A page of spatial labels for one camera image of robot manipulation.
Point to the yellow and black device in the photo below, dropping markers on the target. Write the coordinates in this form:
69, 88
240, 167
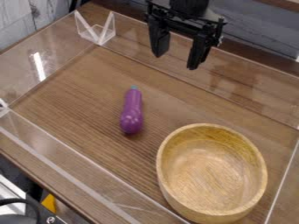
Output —
48, 217

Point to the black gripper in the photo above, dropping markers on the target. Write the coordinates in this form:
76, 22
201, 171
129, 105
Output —
192, 19

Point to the purple toy eggplant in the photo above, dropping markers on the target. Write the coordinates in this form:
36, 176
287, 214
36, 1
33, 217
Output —
131, 117

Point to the clear acrylic enclosure wall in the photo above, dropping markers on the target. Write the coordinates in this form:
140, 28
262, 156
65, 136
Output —
63, 88

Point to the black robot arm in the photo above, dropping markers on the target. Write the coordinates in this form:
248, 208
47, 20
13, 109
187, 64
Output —
189, 18

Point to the brown wooden bowl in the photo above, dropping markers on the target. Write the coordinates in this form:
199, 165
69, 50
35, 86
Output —
211, 173

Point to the clear acrylic corner bracket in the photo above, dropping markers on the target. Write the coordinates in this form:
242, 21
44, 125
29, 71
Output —
97, 34

